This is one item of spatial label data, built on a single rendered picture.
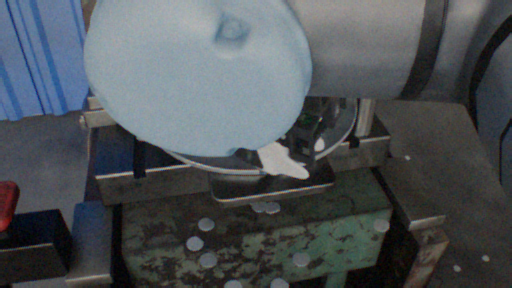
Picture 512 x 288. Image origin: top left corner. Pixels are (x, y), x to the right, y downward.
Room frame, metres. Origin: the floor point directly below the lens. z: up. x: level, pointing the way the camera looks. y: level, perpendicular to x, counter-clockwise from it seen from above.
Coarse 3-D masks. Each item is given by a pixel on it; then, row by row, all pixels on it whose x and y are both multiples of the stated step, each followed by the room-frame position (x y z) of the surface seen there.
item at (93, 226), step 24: (96, 0) 0.81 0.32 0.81; (96, 144) 0.60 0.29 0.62; (96, 192) 0.47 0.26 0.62; (96, 216) 0.40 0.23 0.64; (120, 216) 0.46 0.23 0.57; (96, 240) 0.36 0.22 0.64; (120, 240) 0.42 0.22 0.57; (72, 264) 0.32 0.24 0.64; (96, 264) 0.32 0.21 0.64; (120, 264) 0.38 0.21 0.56
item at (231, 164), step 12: (348, 108) 0.47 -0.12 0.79; (348, 120) 0.44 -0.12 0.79; (324, 132) 0.42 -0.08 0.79; (336, 132) 0.42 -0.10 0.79; (348, 132) 0.41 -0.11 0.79; (324, 144) 0.39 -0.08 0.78; (336, 144) 0.39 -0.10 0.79; (180, 156) 0.37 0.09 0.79; (192, 156) 0.37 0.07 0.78; (228, 156) 0.37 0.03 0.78; (288, 156) 0.37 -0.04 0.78; (204, 168) 0.35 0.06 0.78; (216, 168) 0.35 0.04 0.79; (228, 168) 0.35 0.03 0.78; (240, 168) 0.35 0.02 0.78; (252, 168) 0.35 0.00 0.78
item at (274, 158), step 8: (272, 144) 0.30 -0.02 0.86; (280, 144) 0.30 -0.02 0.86; (264, 152) 0.31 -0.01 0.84; (272, 152) 0.31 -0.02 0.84; (280, 152) 0.30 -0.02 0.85; (264, 160) 0.31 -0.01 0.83; (272, 160) 0.32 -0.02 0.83; (280, 160) 0.31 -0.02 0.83; (288, 160) 0.30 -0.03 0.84; (264, 168) 0.32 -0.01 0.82; (272, 168) 0.32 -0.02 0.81; (280, 168) 0.32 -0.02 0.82; (288, 168) 0.31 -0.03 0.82; (296, 168) 0.30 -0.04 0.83; (296, 176) 0.31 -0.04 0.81; (304, 176) 0.30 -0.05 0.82
